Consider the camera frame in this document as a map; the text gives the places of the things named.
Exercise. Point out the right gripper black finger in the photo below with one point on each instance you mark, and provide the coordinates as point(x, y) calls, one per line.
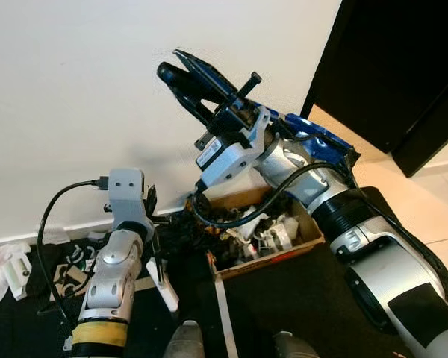
point(209, 77)
point(183, 86)

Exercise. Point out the blue dustpan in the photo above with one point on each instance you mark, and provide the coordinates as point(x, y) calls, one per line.
point(317, 138)

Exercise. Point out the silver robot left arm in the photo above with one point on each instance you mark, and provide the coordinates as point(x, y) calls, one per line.
point(112, 276)

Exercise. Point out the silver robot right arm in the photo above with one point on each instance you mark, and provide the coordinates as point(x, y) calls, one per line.
point(388, 268)

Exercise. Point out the black floor mat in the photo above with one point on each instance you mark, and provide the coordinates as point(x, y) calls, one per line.
point(284, 313)

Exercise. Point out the black crumpled plastic bag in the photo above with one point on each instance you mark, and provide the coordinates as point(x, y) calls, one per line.
point(187, 231)

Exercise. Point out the navy white patterned cloth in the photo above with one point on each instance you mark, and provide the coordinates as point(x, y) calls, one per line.
point(78, 259)

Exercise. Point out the brown cardboard box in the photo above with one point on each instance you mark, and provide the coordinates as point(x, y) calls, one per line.
point(269, 261)

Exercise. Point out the beige tape strip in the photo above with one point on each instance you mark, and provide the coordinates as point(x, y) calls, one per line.
point(225, 321)

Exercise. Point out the dark brown door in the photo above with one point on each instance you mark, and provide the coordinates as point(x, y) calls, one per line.
point(388, 67)

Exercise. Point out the white plastic bag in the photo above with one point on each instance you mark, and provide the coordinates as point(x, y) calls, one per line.
point(4, 272)

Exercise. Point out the grey robot right leg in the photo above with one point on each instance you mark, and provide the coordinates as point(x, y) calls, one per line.
point(295, 349)

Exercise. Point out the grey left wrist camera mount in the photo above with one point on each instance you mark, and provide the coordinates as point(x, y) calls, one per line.
point(127, 190)

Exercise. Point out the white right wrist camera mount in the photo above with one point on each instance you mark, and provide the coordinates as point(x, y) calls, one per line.
point(228, 160)

